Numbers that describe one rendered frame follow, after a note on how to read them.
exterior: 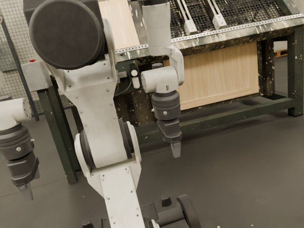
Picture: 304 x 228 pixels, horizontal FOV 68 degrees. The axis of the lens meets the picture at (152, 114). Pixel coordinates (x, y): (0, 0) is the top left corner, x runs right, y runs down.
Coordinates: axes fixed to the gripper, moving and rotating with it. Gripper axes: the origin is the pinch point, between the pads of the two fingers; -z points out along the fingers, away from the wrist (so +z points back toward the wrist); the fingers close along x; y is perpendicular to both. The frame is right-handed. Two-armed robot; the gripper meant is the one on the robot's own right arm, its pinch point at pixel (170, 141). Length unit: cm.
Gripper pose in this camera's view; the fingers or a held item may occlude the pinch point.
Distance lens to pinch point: 79.4
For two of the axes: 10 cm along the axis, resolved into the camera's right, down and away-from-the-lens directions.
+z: -1.3, -8.8, -4.5
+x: -2.7, -4.0, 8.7
